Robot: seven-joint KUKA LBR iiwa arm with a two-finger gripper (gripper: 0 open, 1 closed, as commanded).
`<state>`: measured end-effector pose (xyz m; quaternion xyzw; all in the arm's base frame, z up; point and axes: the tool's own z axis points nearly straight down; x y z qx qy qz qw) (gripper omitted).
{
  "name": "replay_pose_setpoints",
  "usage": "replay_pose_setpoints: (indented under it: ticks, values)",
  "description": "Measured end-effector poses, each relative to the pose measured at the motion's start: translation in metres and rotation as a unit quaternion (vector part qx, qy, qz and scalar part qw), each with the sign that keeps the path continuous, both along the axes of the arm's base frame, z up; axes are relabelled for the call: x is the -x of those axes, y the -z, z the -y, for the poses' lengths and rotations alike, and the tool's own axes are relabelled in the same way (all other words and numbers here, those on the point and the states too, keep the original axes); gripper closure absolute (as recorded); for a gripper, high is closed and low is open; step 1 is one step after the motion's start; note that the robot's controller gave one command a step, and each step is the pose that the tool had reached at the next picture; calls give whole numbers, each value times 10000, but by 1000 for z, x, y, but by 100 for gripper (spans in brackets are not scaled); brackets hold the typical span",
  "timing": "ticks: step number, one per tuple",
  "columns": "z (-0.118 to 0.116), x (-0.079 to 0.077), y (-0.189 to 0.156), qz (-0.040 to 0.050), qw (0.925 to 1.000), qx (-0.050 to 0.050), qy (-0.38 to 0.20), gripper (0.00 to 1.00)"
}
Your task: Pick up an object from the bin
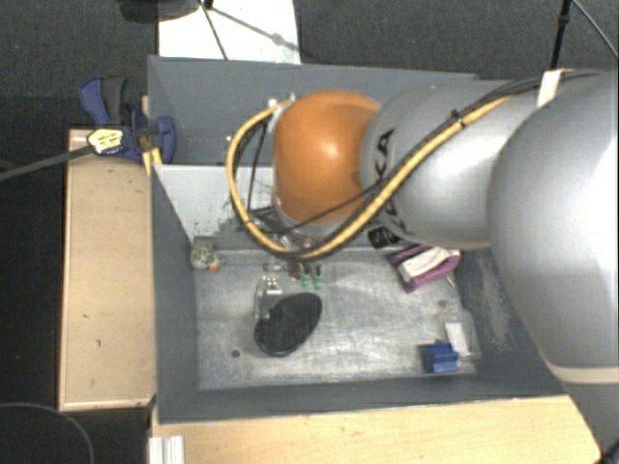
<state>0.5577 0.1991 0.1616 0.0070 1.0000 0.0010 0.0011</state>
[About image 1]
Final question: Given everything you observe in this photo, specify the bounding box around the grey metal bin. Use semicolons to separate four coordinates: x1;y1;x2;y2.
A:
146;54;575;424

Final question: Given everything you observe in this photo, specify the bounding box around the purple and white box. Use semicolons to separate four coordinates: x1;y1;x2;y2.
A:
389;243;461;294

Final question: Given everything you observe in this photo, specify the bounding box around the pale wood board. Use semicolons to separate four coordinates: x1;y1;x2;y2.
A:
58;130;157;413

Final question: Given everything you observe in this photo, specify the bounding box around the blue plastic block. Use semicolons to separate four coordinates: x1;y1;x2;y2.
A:
418;339;459;375

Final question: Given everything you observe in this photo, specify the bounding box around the clear plastic packet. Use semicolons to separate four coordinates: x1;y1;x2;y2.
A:
442;309;484;363

